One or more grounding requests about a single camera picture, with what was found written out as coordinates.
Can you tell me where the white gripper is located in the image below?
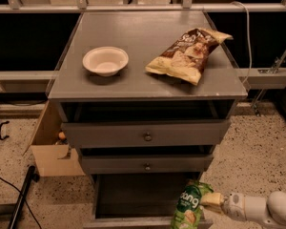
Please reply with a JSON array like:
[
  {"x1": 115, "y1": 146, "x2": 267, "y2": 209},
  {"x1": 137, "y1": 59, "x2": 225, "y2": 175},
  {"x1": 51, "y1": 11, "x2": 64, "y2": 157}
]
[{"x1": 200, "y1": 193, "x2": 246, "y2": 221}]

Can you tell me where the green rice chip bag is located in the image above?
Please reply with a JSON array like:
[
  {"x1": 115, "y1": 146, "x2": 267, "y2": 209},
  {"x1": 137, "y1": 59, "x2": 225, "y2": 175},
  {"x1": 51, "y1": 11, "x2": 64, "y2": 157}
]
[{"x1": 170, "y1": 179, "x2": 214, "y2": 229}]

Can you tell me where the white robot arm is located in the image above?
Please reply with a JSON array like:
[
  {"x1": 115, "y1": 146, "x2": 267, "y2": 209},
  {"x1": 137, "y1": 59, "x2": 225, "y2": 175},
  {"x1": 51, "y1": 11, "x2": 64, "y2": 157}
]
[{"x1": 200, "y1": 191, "x2": 286, "y2": 229}]

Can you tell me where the grey middle drawer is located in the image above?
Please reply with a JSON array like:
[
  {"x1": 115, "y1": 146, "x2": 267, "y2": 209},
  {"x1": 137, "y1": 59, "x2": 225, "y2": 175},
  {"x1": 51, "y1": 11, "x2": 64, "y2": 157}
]
[{"x1": 81, "y1": 155, "x2": 214, "y2": 174}]

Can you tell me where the grey drawer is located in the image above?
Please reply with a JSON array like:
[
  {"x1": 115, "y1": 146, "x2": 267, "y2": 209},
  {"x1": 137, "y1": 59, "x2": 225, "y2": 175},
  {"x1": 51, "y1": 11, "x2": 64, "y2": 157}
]
[
  {"x1": 81, "y1": 155, "x2": 214, "y2": 174},
  {"x1": 62, "y1": 120, "x2": 230, "y2": 148},
  {"x1": 83, "y1": 173, "x2": 201, "y2": 229}
]

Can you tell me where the grey bottom drawer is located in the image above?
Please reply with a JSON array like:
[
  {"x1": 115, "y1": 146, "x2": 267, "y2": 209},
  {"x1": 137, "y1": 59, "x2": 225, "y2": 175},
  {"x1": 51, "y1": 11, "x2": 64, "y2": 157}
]
[{"x1": 83, "y1": 173, "x2": 201, "y2": 229}]

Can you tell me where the grey drawer cabinet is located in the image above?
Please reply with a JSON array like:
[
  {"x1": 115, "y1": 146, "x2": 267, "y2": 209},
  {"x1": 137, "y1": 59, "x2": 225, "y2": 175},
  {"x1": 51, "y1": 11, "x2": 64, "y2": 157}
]
[{"x1": 47, "y1": 10, "x2": 248, "y2": 229}]

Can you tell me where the grey top drawer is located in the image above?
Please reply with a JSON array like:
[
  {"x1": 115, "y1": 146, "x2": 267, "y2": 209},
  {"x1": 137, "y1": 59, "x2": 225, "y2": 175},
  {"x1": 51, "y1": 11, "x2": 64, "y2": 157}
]
[{"x1": 62, "y1": 120, "x2": 230, "y2": 148}]

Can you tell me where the brown yellow chip bag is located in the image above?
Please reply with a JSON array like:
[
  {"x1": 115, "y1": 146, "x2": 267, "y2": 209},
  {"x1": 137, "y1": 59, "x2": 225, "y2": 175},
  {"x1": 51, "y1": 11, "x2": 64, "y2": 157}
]
[{"x1": 145, "y1": 28, "x2": 233, "y2": 86}]

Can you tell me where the cardboard box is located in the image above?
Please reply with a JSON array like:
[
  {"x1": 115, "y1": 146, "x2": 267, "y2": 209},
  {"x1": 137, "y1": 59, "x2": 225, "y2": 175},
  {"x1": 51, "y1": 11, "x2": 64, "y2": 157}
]
[{"x1": 28, "y1": 102, "x2": 84, "y2": 177}]

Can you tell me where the white paper bowl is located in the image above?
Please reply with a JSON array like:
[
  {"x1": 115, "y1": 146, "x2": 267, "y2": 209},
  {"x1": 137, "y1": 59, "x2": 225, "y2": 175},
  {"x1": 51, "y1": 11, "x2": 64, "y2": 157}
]
[{"x1": 82, "y1": 47, "x2": 129, "y2": 77}]

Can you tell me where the black pole on floor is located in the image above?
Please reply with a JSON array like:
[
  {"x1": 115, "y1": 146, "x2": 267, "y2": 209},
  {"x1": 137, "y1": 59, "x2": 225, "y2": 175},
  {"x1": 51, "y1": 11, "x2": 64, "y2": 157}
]
[{"x1": 8, "y1": 166, "x2": 38, "y2": 229}]

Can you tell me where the metal frame rail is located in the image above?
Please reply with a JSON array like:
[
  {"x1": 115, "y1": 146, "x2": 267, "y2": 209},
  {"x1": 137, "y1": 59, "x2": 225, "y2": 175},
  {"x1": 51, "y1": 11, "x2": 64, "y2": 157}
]
[{"x1": 0, "y1": 3, "x2": 286, "y2": 13}]

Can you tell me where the white hanging cable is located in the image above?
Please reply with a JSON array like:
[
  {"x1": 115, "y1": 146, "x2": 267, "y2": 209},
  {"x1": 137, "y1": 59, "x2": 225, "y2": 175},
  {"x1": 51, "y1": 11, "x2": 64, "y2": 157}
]
[{"x1": 231, "y1": 1, "x2": 254, "y2": 84}]

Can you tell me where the black floor cable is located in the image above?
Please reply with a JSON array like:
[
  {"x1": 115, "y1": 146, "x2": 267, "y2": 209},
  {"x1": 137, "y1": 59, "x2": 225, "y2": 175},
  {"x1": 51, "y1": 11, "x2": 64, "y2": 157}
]
[{"x1": 0, "y1": 169, "x2": 44, "y2": 229}]

